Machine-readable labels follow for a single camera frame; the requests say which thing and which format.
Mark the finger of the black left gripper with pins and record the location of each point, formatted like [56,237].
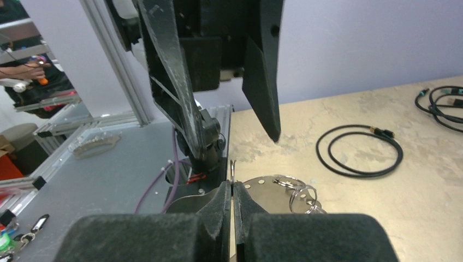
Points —
[261,61]
[170,82]

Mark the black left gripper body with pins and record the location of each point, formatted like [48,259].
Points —
[213,35]

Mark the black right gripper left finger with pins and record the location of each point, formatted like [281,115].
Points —
[200,236]

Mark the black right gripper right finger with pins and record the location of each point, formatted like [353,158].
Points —
[261,236]

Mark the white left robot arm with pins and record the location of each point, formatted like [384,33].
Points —
[126,20]

